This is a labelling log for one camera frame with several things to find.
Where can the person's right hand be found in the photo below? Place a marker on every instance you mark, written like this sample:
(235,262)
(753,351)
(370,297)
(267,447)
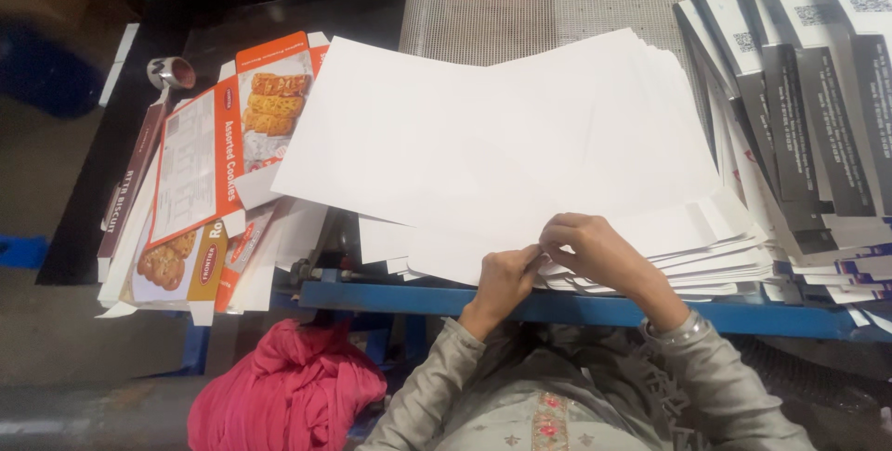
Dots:
(592,256)

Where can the person's left hand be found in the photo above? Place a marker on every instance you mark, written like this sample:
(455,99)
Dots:
(498,285)

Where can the person's right fingers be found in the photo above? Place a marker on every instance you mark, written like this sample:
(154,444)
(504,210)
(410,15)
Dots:
(557,238)

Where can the person's left fingers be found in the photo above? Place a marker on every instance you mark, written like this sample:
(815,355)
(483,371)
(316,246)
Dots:
(524,257)

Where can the white carton sheet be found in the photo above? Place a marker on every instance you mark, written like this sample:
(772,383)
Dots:
(481,249)

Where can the pile of white carton blanks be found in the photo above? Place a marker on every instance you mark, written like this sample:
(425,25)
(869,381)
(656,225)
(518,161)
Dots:
(502,144)

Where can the silver bangle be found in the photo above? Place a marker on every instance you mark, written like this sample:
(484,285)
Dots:
(672,332)

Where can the stack of black white cartons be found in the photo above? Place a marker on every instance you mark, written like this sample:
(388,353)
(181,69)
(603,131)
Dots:
(794,109)

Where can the pink cloth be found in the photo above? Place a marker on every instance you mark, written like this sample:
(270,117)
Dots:
(286,392)

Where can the orange cookie carton blank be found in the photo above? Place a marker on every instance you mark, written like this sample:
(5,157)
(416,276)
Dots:
(230,137)

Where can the golden brown cookie carton blank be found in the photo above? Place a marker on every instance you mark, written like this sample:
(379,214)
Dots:
(174,263)

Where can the metal tape dispenser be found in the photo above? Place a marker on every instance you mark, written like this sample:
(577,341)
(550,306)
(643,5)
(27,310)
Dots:
(171,75)

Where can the brown biscuit carton blank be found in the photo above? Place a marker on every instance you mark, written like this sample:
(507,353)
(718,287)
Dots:
(129,179)

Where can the blue plastic object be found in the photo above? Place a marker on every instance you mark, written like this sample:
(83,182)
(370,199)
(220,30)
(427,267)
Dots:
(22,251)

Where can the blue metal frame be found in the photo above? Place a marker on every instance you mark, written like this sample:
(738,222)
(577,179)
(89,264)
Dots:
(571,308)

